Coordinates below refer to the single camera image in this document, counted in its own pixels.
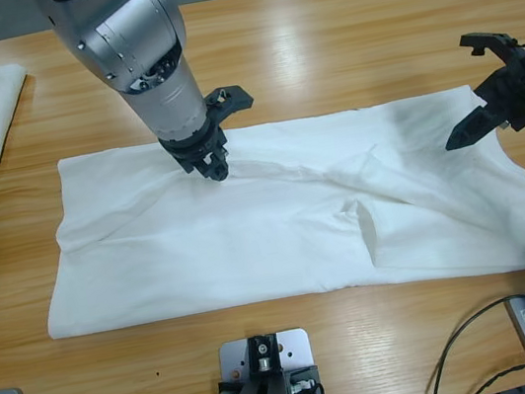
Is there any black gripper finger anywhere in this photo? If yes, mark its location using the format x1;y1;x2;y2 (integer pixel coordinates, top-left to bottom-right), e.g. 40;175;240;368
193;154;218;182
209;150;232;183
470;65;521;108
439;102;514;153

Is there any white t-shirt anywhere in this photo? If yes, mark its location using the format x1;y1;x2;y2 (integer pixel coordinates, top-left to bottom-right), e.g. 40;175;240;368
18;74;525;346

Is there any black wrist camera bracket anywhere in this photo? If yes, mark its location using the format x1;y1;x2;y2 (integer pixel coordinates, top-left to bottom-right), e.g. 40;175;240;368
199;81;257;122
458;25;522;74

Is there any long black cable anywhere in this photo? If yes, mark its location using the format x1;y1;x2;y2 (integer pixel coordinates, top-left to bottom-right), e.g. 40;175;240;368
418;293;525;394

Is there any white mount block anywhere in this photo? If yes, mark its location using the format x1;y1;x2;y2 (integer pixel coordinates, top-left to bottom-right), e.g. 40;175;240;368
213;326;324;394

